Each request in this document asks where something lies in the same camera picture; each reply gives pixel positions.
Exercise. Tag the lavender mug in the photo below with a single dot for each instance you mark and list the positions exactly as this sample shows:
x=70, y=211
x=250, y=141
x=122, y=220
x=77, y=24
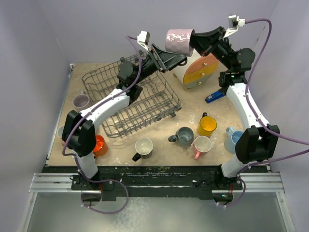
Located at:
x=81, y=101

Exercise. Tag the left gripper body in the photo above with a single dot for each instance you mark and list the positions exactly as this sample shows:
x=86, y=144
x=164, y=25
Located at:
x=150, y=65

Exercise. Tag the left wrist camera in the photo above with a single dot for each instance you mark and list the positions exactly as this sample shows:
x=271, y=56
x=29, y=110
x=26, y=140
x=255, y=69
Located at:
x=143, y=39

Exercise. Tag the light blue mug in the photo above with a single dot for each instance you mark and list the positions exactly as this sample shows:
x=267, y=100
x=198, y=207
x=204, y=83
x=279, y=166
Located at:
x=232, y=138

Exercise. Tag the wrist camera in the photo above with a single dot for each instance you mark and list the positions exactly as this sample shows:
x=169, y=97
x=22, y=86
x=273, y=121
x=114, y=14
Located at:
x=143, y=39
x=234, y=23

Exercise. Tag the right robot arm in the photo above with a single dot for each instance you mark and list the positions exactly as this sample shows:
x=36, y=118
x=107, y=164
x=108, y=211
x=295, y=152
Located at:
x=259, y=140

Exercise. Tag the pink mug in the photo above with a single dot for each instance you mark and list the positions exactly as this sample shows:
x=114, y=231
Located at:
x=201, y=146

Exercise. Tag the white mug black handle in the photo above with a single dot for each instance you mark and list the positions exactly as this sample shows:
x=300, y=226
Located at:
x=144, y=149

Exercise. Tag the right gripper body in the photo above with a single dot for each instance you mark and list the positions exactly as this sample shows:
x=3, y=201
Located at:
x=220, y=50

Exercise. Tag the white round drawer cabinet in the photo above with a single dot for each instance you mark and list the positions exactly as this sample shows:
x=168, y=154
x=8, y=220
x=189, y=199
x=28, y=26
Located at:
x=196, y=71

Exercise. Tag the orange mug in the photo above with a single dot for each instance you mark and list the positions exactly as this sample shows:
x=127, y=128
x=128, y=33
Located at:
x=101, y=147

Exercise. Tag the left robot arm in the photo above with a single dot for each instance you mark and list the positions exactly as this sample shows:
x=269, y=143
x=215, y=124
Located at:
x=79, y=133

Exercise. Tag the yellow mug black handle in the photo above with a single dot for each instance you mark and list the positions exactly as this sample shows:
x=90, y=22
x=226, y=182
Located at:
x=207, y=125

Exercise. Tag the purple mug black handle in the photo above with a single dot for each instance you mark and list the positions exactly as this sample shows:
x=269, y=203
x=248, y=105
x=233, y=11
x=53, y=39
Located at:
x=178, y=41

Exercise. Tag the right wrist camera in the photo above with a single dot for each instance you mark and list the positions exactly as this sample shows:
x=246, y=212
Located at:
x=234, y=23

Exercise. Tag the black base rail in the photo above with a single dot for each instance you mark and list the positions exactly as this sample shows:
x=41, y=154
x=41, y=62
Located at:
x=158, y=182

